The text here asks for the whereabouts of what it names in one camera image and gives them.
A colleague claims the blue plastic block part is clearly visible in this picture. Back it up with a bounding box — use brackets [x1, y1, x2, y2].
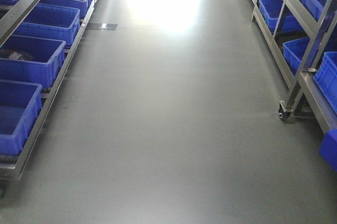
[319, 129, 336, 171]

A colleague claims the left steel shelf rack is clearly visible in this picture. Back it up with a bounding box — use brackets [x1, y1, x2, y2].
[1, 0, 97, 191]

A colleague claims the steel shelf rack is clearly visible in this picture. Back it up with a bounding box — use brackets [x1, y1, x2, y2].
[1, 0, 97, 191]
[252, 0, 336, 132]

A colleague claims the right steel shelf rack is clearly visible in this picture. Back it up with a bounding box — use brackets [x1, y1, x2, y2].
[252, 0, 336, 132]

